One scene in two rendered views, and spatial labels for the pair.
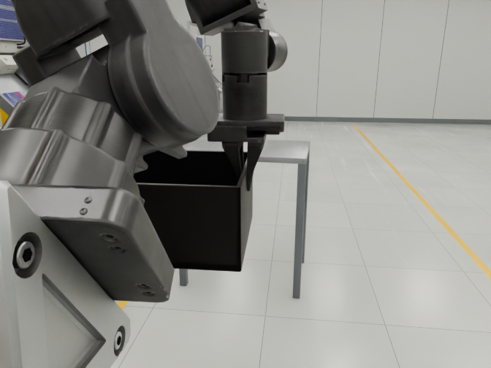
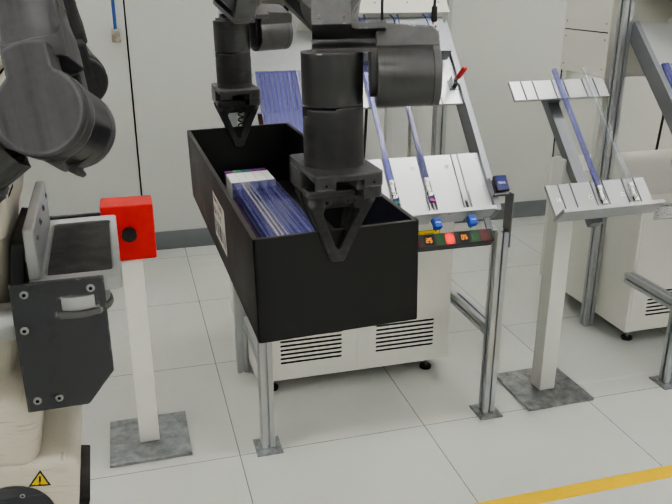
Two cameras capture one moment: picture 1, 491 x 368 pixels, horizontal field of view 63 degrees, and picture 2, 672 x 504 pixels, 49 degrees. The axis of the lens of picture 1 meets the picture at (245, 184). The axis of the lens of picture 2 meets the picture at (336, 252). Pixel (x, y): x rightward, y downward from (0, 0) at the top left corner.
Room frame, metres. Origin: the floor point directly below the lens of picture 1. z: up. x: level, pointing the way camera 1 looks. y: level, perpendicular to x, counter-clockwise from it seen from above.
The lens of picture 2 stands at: (0.25, -0.64, 1.36)
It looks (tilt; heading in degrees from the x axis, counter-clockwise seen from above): 20 degrees down; 67
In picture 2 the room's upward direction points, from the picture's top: straight up
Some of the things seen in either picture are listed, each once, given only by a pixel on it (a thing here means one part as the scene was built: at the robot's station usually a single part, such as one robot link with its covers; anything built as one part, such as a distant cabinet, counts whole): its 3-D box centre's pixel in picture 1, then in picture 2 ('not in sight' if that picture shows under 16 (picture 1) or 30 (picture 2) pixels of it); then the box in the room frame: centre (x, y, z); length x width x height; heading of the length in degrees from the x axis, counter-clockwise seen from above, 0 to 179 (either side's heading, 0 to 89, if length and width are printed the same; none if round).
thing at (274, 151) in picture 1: (245, 212); not in sight; (2.21, 0.00, 0.40); 0.70 x 0.45 x 0.80; 79
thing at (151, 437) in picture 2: not in sight; (138, 327); (0.48, 1.42, 0.39); 0.24 x 0.24 x 0.78; 83
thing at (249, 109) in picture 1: (245, 102); (333, 143); (0.52, 0.00, 1.21); 0.10 x 0.07 x 0.07; 84
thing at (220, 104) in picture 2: not in sight; (236, 117); (0.58, 0.57, 1.14); 0.07 x 0.07 x 0.09; 84
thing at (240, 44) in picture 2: not in sight; (235, 35); (0.58, 0.56, 1.27); 0.07 x 0.06 x 0.07; 11
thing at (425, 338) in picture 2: not in sight; (331, 272); (1.25, 1.80, 0.31); 0.70 x 0.65 x 0.62; 173
